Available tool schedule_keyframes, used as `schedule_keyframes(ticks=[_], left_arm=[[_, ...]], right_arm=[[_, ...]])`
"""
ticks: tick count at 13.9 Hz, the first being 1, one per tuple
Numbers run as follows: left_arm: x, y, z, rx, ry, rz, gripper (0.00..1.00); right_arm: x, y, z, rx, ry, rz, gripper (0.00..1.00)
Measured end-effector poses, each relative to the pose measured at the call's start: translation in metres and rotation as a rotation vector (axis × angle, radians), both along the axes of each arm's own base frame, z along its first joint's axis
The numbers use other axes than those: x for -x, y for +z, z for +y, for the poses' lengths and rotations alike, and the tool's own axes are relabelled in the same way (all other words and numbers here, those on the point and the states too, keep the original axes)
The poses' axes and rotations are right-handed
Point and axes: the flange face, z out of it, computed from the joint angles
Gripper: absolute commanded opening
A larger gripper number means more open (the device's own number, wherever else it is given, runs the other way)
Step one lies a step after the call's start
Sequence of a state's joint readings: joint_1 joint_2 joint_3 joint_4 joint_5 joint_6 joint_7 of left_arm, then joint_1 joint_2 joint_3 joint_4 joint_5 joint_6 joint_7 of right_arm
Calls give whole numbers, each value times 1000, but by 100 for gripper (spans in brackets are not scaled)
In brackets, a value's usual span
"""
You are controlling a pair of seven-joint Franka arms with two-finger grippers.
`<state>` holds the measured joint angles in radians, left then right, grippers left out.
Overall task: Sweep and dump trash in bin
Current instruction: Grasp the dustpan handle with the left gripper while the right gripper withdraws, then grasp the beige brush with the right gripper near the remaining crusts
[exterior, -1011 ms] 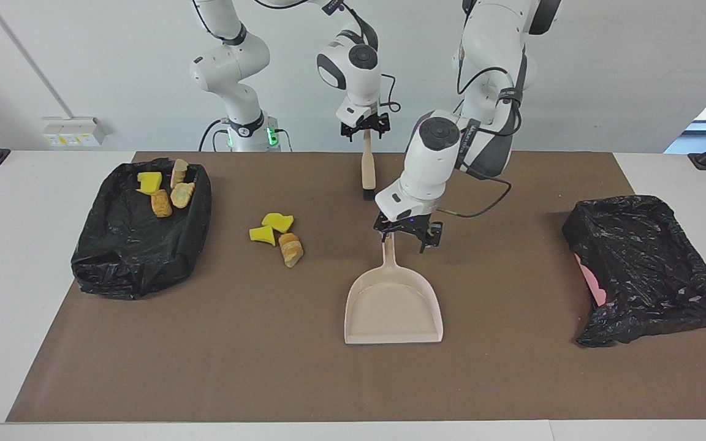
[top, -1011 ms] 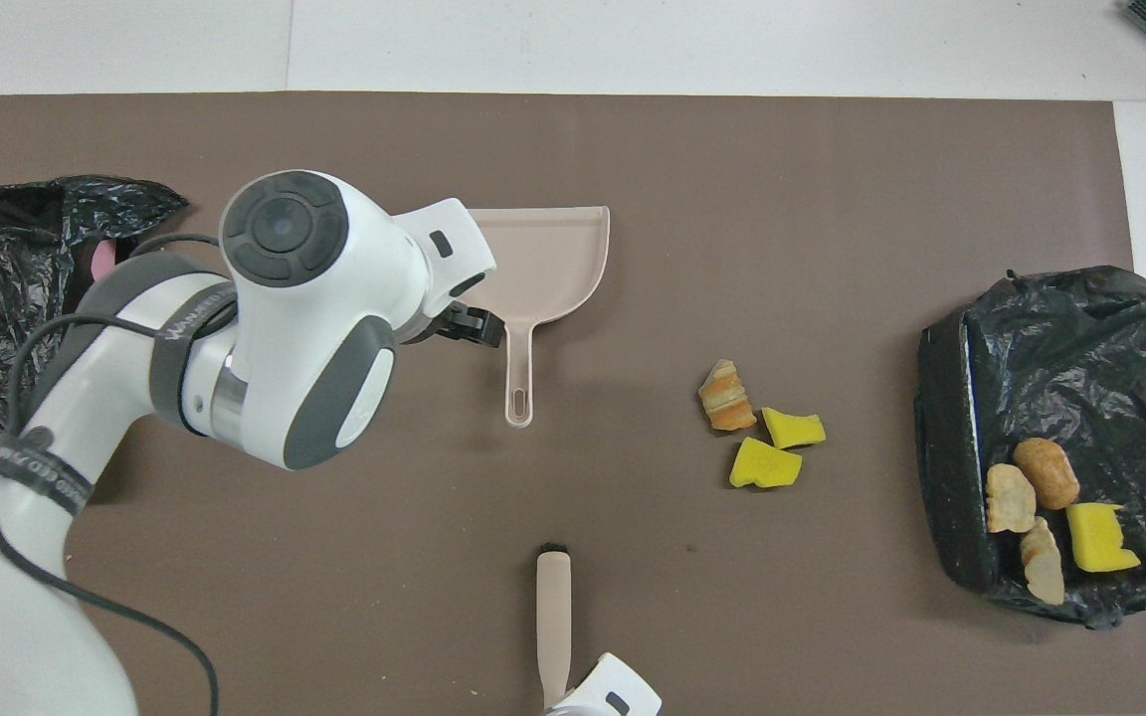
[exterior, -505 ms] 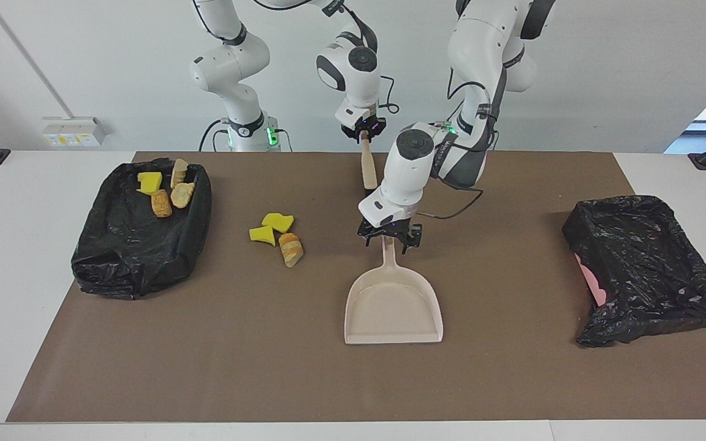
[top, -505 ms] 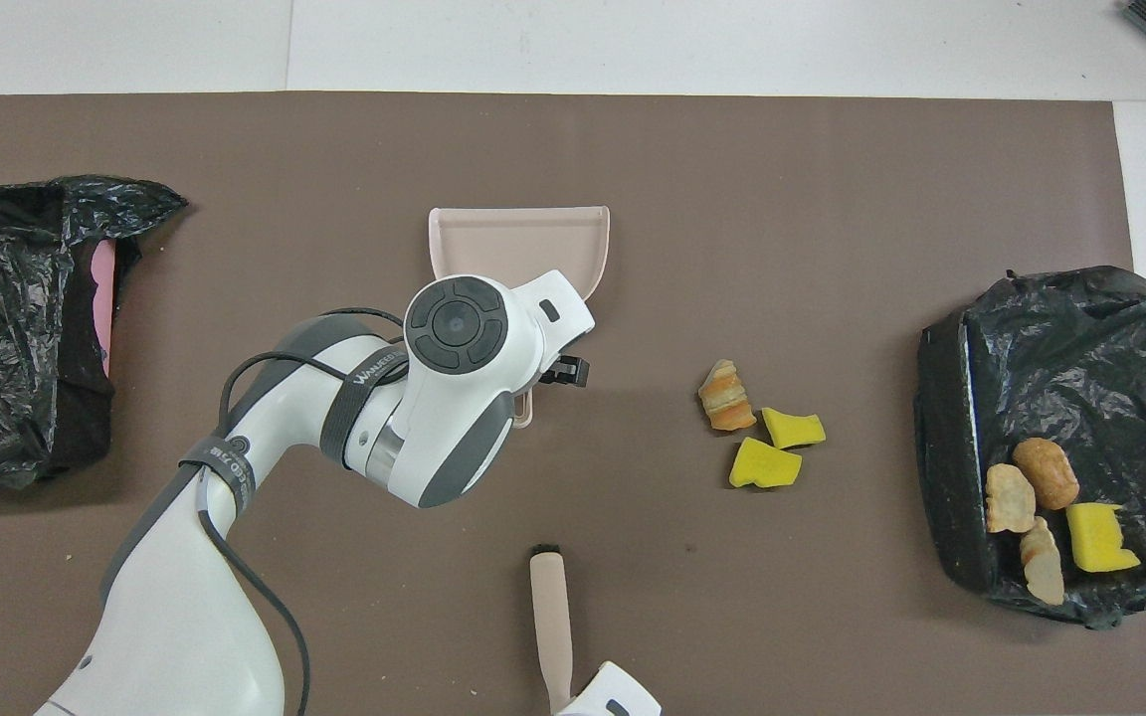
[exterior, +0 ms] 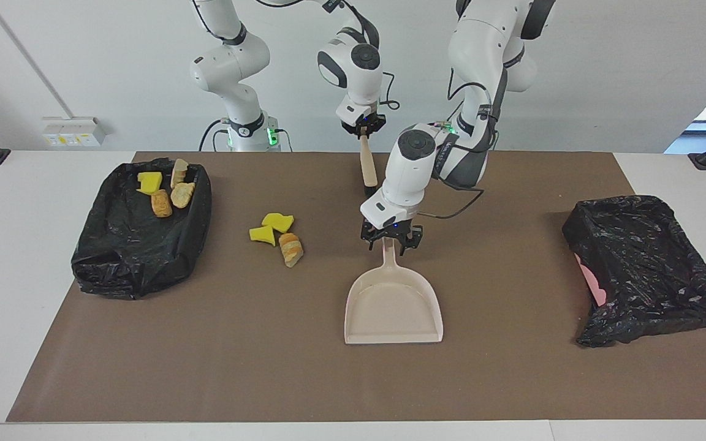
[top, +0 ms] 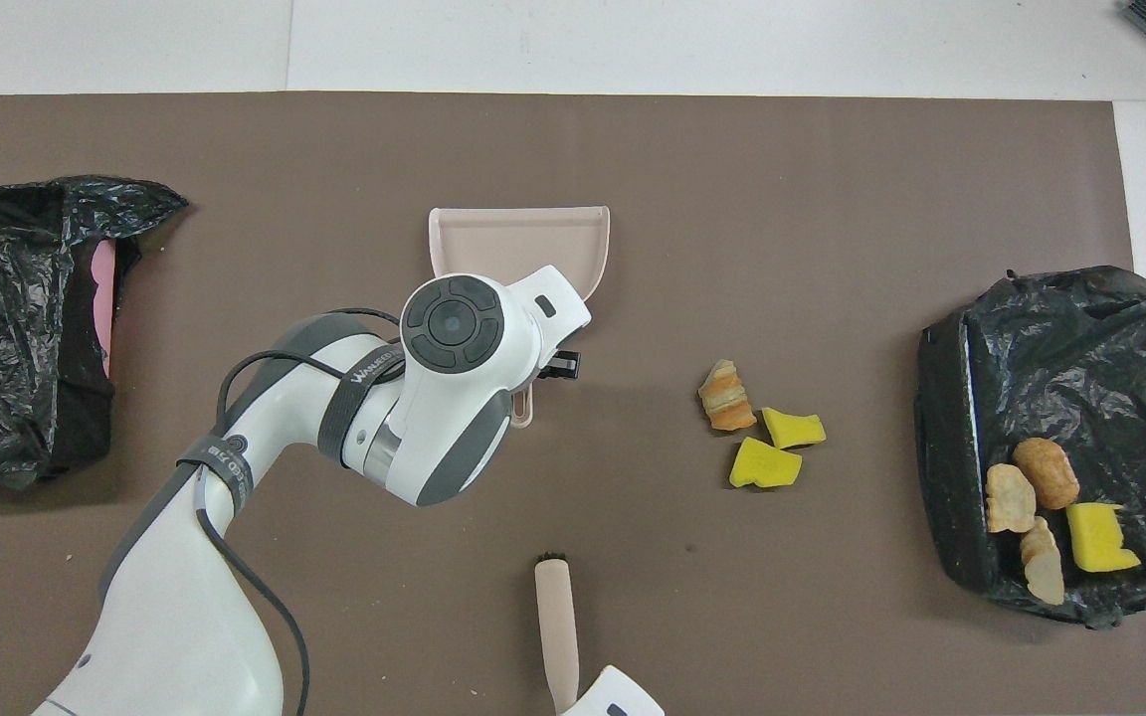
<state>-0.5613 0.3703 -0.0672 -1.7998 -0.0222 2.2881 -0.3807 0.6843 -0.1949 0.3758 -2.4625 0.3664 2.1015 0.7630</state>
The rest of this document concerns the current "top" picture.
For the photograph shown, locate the brown bread roll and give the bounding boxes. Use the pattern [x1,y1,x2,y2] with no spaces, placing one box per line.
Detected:
[1012,438,1081,511]

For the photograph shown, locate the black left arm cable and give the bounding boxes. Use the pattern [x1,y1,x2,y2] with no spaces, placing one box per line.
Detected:
[197,306,405,716]

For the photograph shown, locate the beige plastic dustpan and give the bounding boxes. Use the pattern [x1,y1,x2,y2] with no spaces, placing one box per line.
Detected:
[429,206,612,429]

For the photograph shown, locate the striped croissant piece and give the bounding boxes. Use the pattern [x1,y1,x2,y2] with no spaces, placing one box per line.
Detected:
[984,462,1039,535]
[697,359,758,433]
[1019,515,1067,607]

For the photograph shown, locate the black trash bag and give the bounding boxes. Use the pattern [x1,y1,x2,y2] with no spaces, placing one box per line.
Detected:
[914,266,1146,629]
[0,175,190,490]

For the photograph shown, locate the yellow sponge piece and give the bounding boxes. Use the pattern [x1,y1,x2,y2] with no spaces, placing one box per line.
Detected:
[728,437,804,490]
[761,406,828,450]
[1064,502,1142,574]

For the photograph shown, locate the pink plastic bin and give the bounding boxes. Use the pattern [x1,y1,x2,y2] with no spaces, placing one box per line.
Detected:
[91,242,118,379]

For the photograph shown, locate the beige brush black bristles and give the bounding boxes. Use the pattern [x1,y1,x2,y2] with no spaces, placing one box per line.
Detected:
[533,553,582,715]

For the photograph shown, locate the brown table mat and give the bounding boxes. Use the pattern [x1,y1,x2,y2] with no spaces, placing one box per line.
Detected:
[0,92,1146,716]

